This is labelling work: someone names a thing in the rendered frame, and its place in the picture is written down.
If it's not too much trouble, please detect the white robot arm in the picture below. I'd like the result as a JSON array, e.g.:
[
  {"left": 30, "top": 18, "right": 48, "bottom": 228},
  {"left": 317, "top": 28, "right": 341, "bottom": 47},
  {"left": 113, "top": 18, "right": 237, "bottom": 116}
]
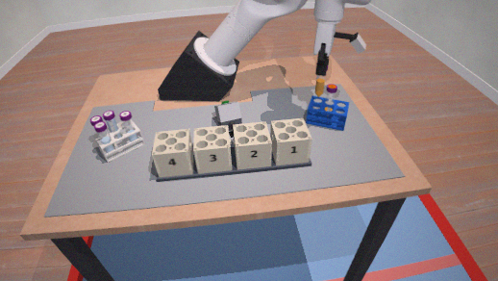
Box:
[{"left": 194, "top": 0, "right": 371, "bottom": 76}]

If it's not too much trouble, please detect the beige bucket adapter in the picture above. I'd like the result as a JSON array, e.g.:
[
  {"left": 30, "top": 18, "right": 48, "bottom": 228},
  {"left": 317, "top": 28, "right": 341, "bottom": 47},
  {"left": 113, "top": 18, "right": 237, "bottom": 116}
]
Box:
[
  {"left": 152, "top": 129, "right": 193, "bottom": 178},
  {"left": 193, "top": 125, "right": 233, "bottom": 174},
  {"left": 233, "top": 121, "right": 272, "bottom": 170},
  {"left": 270, "top": 118, "right": 312, "bottom": 166}
]

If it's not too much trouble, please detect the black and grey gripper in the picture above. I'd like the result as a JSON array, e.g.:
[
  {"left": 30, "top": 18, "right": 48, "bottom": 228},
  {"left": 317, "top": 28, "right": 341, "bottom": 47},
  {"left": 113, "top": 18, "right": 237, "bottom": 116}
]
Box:
[{"left": 313, "top": 18, "right": 341, "bottom": 76}]

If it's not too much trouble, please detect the white tube rack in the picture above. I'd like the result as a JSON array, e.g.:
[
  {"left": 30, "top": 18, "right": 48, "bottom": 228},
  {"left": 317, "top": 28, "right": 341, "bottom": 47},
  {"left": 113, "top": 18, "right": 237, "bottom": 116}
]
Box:
[{"left": 93, "top": 122, "right": 145, "bottom": 163}]

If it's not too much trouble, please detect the blue tube rack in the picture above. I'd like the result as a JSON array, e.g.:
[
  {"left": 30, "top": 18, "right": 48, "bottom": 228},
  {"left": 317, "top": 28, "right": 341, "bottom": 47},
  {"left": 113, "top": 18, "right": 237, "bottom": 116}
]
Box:
[{"left": 306, "top": 96, "right": 349, "bottom": 131}]

